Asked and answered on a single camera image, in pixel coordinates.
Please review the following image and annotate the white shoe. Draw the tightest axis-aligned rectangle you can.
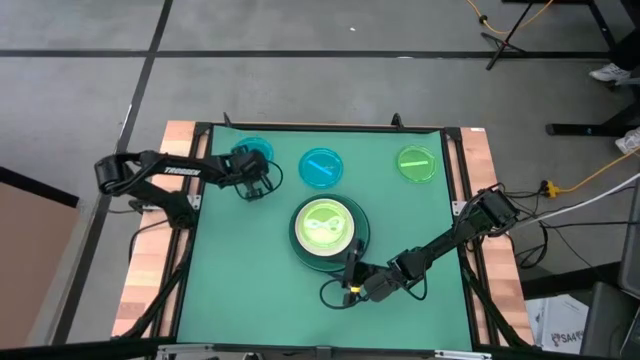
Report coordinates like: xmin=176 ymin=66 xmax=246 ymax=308
xmin=614 ymin=126 xmax=640 ymax=155
xmin=588 ymin=63 xmax=633 ymax=83

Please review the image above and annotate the green table mat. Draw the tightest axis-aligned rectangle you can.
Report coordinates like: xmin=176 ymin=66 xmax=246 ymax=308
xmin=175 ymin=123 xmax=474 ymax=352

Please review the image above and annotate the green plastic plate with stripe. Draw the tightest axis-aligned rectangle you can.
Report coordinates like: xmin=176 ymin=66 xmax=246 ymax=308
xmin=394 ymin=144 xmax=439 ymax=185

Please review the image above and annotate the white cable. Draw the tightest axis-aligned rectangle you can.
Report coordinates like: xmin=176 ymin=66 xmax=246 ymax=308
xmin=512 ymin=172 xmax=640 ymax=227

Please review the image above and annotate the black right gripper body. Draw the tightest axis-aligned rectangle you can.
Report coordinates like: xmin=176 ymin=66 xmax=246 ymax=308
xmin=342 ymin=262 xmax=402 ymax=306

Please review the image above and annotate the stack of plates green top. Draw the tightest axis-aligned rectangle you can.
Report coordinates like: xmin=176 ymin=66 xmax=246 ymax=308
xmin=288 ymin=193 xmax=372 ymax=274

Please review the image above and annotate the black aluminium table frame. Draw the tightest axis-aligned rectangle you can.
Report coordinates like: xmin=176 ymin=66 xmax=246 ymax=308
xmin=112 ymin=118 xmax=536 ymax=360

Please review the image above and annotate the person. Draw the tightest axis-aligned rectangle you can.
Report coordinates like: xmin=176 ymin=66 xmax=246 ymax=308
xmin=610 ymin=27 xmax=640 ymax=72

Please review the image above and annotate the grey equipment case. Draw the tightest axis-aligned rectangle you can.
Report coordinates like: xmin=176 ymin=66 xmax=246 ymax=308
xmin=617 ymin=177 xmax=640 ymax=301

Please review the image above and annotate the black standing desk frame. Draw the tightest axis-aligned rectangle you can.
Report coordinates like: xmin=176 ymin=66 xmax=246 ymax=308
xmin=502 ymin=0 xmax=640 ymax=138

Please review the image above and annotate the blue plastic plate with stripe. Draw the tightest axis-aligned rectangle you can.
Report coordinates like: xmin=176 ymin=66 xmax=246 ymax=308
xmin=298 ymin=146 xmax=345 ymax=191

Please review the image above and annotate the brown cardboard panel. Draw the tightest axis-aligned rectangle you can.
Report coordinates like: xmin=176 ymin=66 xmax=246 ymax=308
xmin=0 ymin=166 xmax=81 ymax=351

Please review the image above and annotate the white printed cardboard box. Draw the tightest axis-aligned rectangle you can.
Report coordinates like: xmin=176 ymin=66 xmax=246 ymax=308
xmin=524 ymin=293 xmax=591 ymax=356

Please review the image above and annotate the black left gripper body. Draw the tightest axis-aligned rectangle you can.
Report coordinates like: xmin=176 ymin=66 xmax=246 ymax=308
xmin=224 ymin=149 xmax=274 ymax=188

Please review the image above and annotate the black tripod stand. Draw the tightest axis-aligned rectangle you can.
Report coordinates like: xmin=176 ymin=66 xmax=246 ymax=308
xmin=479 ymin=0 xmax=536 ymax=72

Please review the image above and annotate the black floor cable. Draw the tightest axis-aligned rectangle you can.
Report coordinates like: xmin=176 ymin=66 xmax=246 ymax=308
xmin=509 ymin=214 xmax=631 ymax=274

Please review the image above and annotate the yellow cable with black plug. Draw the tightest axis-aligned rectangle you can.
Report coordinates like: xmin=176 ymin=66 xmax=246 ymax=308
xmin=464 ymin=0 xmax=556 ymax=37

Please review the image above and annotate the large white plastic plate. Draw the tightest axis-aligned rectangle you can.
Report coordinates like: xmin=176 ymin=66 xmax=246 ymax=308
xmin=293 ymin=197 xmax=356 ymax=259

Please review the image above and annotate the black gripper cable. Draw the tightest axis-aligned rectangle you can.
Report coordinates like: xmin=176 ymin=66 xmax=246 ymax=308
xmin=234 ymin=158 xmax=285 ymax=202
xmin=319 ymin=277 xmax=369 ymax=311

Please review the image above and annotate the plain blue plastic plate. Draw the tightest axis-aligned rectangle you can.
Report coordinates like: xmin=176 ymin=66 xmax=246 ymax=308
xmin=231 ymin=135 xmax=276 ymax=164

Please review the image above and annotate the green plastic plate with loop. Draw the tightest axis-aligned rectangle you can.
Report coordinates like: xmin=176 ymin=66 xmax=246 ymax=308
xmin=298 ymin=198 xmax=351 ymax=250

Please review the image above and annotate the dark grey cabinet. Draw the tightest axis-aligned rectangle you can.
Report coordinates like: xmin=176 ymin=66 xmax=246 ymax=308
xmin=579 ymin=280 xmax=640 ymax=360

